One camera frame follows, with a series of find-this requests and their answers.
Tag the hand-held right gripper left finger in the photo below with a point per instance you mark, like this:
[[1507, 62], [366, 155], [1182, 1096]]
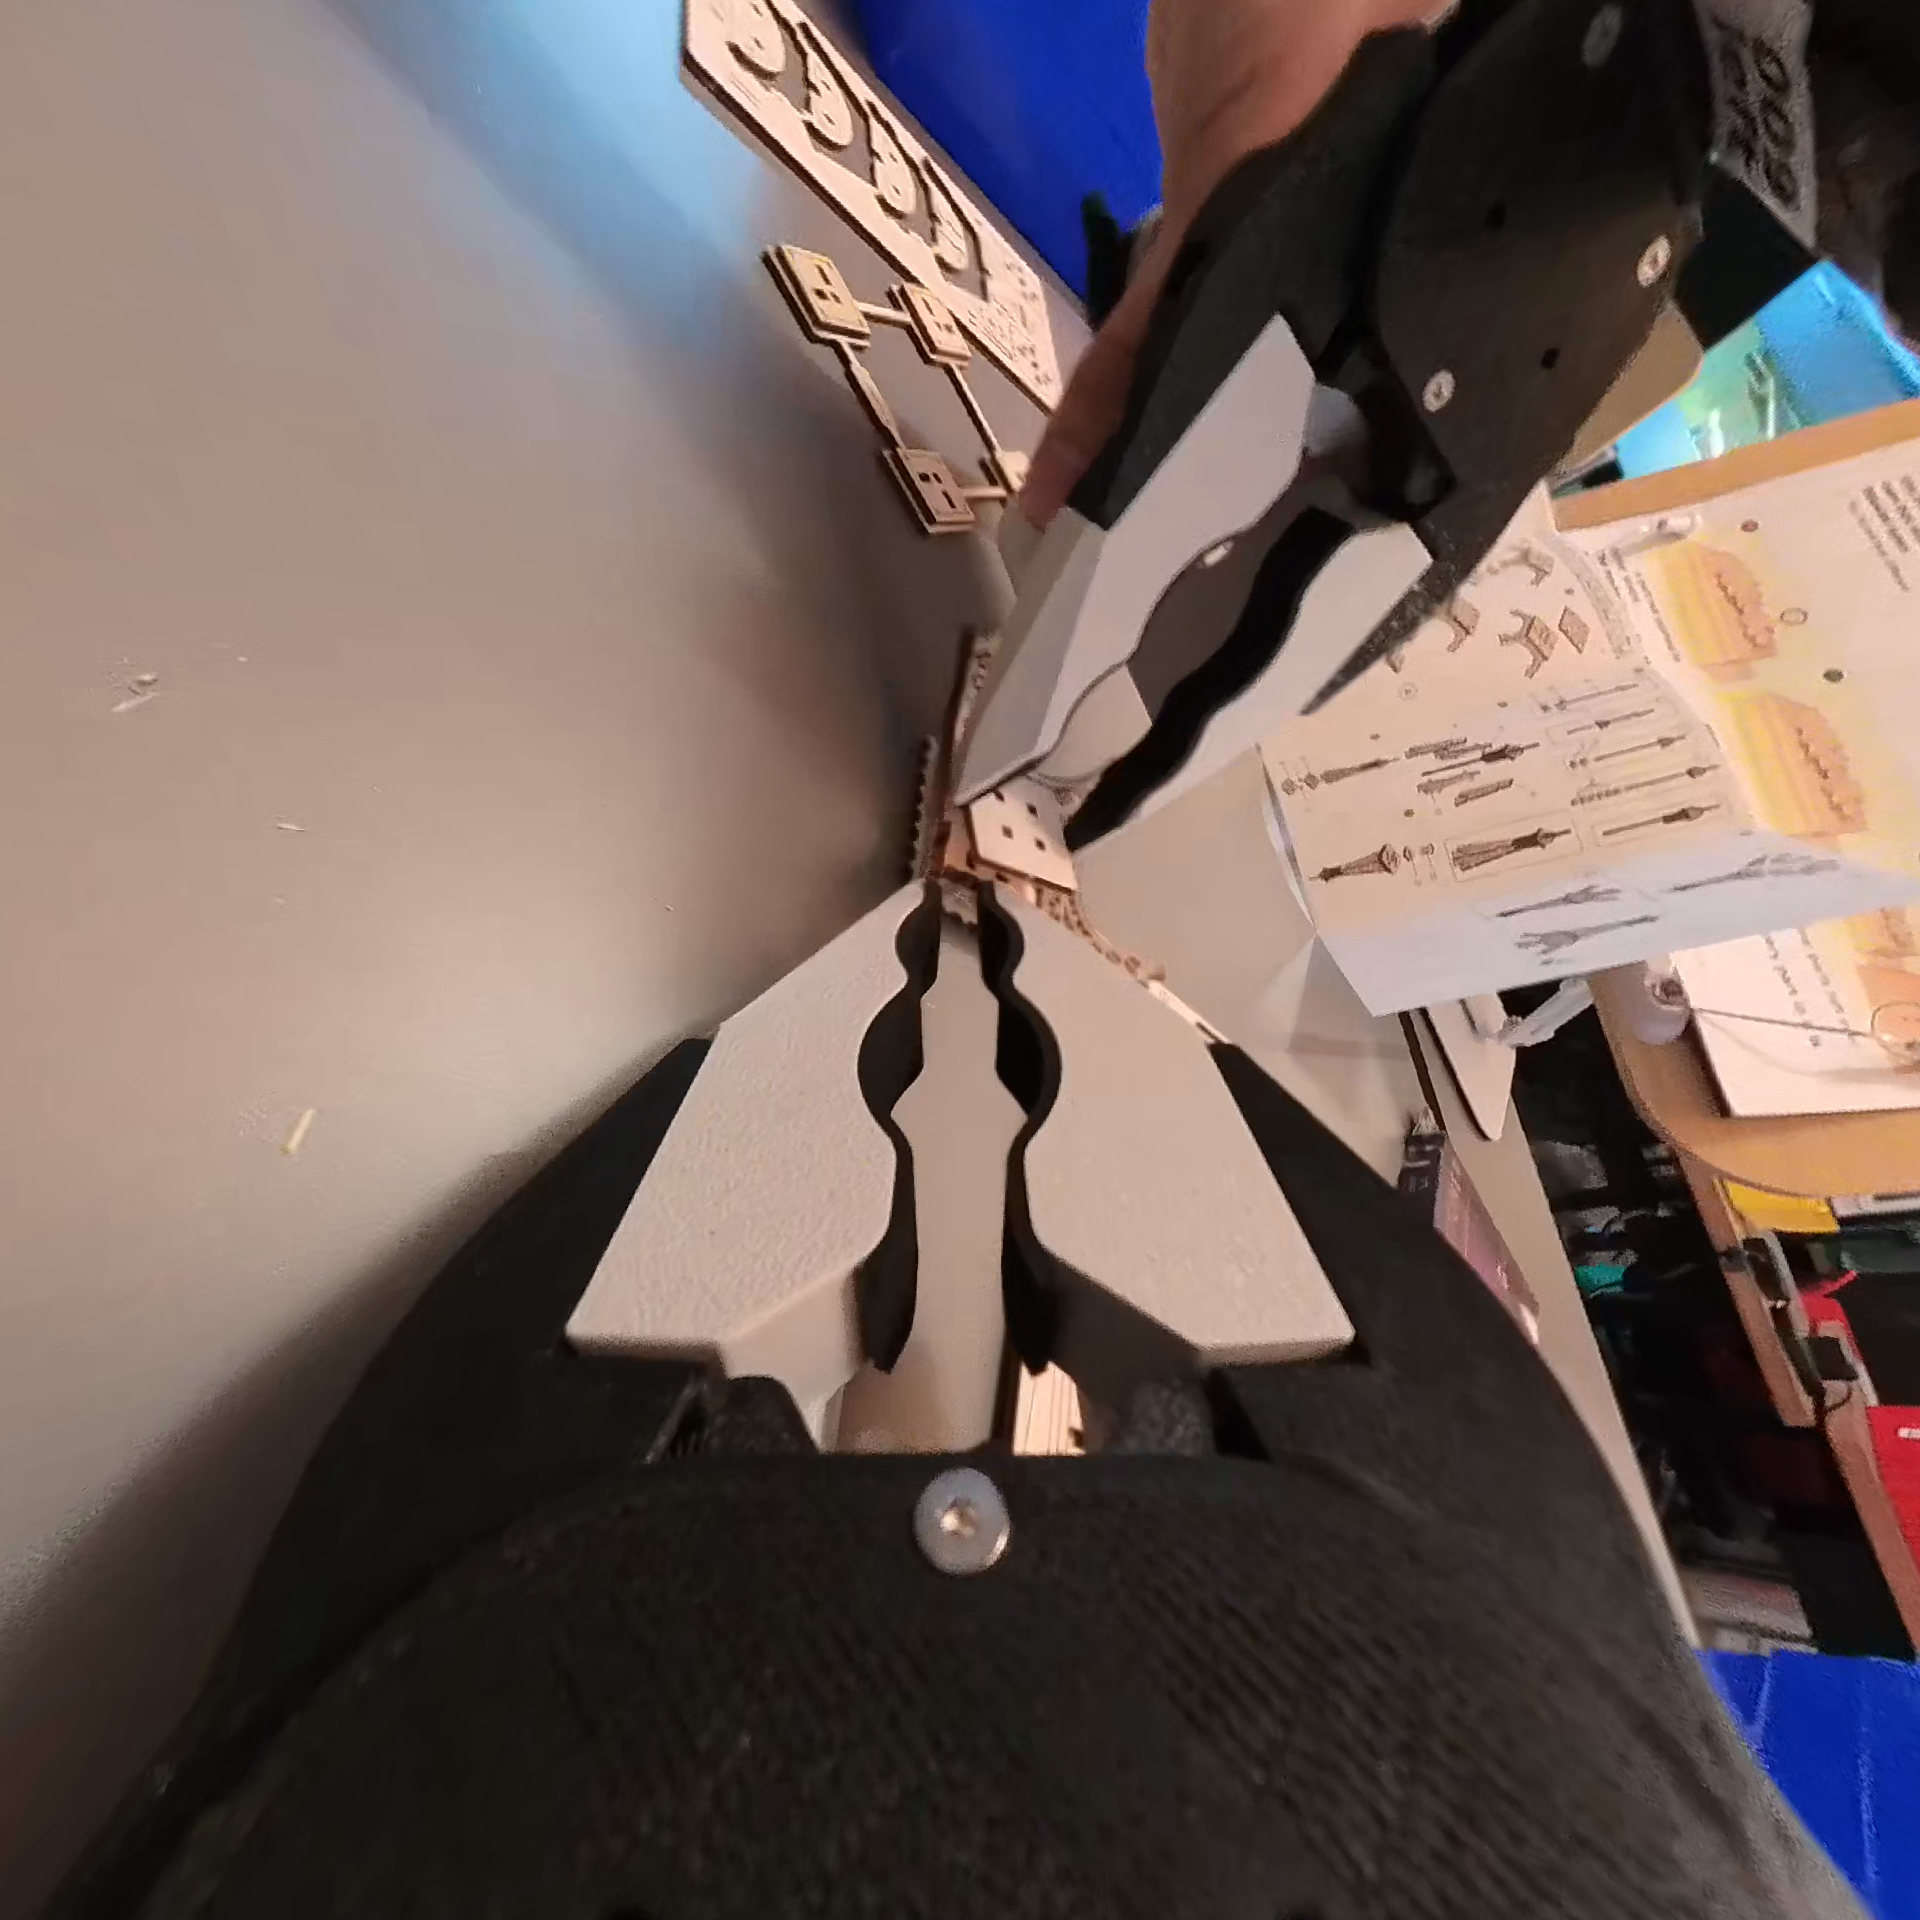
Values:
[[750, 1200]]

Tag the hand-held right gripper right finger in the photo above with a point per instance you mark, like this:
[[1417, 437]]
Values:
[[1185, 1214]]

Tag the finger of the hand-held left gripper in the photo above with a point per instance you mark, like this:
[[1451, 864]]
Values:
[[1170, 481], [1320, 615]]

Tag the wooden lattice tower base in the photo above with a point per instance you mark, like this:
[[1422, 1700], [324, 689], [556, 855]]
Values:
[[1119, 943]]

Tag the small square wooden plate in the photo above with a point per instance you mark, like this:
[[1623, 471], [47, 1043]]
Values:
[[1014, 832]]

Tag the grey desk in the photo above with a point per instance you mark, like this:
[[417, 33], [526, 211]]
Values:
[[450, 599]]

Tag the person's left hand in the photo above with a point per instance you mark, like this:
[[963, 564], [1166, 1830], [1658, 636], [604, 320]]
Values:
[[1230, 89]]

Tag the folded white instruction sheet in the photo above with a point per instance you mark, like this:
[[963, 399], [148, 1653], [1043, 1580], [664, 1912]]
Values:
[[1500, 840]]

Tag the purple puzzle box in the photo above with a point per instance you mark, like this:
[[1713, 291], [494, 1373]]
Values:
[[1481, 1244]]

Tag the blue plastic bin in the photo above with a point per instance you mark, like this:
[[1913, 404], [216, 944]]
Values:
[[1830, 1787], [1003, 105]]

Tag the wooden puzzle parts sheet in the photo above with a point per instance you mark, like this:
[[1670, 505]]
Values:
[[856, 135]]

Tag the instruction page with yellow pictures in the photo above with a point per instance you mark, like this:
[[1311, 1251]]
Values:
[[1846, 599]]

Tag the wooden frame with square nodes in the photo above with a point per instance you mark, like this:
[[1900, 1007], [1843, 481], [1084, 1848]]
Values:
[[822, 294]]

